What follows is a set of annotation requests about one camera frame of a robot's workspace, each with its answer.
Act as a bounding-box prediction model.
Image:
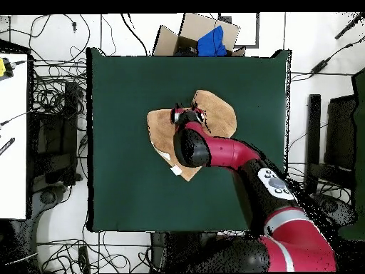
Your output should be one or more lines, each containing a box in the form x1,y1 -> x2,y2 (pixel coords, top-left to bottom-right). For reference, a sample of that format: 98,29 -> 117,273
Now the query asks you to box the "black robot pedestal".
150,231 -> 223,273

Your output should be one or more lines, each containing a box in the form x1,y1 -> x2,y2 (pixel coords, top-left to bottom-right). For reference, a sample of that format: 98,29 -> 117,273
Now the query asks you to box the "tan terry towel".
146,89 -> 237,183

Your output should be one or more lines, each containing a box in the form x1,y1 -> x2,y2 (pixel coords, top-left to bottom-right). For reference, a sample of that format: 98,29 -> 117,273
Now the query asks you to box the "thick black cable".
120,12 -> 150,57

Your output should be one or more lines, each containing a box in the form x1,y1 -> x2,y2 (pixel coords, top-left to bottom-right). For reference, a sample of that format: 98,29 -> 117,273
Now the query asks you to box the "black tripod leg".
334,12 -> 365,40

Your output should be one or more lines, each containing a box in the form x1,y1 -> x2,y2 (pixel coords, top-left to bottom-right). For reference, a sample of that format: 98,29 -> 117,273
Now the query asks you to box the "dark green fabric piece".
337,67 -> 365,241

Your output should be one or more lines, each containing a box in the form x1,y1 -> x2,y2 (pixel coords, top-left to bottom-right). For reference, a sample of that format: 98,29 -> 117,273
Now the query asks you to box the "dark square floor frame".
217,12 -> 260,49

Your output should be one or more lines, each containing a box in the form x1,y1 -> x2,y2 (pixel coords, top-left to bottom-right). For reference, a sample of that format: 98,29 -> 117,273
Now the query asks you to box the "white desk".
0,53 -> 29,220

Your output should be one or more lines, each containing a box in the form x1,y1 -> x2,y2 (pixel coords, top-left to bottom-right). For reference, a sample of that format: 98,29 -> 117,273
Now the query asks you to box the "black flat strip tool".
0,137 -> 16,156

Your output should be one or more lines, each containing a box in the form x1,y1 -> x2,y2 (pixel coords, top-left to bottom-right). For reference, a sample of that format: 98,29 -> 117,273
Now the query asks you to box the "open cardboard box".
153,12 -> 247,57

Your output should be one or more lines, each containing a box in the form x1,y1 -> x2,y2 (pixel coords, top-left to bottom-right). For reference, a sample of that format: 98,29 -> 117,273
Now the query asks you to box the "black power strip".
78,245 -> 91,273

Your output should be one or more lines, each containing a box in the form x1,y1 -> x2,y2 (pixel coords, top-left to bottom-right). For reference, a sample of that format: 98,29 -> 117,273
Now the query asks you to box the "dark green table cloth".
86,47 -> 292,233

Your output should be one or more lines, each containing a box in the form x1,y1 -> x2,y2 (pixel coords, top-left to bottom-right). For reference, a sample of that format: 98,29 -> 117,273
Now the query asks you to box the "black upright bar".
304,93 -> 322,196

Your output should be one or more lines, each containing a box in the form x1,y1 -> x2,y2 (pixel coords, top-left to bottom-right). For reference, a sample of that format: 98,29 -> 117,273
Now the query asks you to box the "thin black cable with plug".
28,14 -> 92,63

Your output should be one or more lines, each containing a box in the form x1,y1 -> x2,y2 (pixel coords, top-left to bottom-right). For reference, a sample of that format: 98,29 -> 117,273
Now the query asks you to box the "yellow and black device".
0,56 -> 14,81

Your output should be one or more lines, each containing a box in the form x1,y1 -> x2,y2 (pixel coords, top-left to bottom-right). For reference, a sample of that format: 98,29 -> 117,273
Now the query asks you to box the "blue garment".
197,25 -> 228,57

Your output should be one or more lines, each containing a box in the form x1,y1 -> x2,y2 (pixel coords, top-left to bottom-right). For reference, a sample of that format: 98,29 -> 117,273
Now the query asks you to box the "black power adapter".
310,59 -> 329,74

